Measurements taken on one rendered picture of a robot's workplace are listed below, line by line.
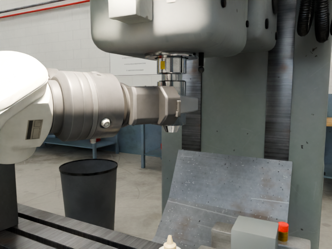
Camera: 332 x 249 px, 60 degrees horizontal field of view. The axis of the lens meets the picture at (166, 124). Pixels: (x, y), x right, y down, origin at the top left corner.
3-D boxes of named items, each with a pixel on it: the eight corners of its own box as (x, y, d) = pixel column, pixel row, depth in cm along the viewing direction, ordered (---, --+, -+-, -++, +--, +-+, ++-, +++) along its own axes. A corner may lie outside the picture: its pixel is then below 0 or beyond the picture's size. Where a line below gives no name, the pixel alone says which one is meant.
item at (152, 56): (185, 54, 40) (185, 48, 40) (133, 57, 44) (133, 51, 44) (206, 59, 47) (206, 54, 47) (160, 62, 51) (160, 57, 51)
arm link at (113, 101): (182, 72, 39) (100, 67, 32) (181, 142, 40) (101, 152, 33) (134, 75, 49) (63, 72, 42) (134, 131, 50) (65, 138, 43)
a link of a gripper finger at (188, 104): (194, 113, 47) (164, 115, 43) (195, 94, 46) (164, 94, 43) (201, 114, 45) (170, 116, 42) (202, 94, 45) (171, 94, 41)
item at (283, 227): (287, 242, 44) (288, 227, 43) (276, 240, 44) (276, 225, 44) (288, 237, 45) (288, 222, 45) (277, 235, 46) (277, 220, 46)
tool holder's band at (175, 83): (175, 86, 43) (175, 80, 43) (150, 87, 46) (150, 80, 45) (191, 87, 47) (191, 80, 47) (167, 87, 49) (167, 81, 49)
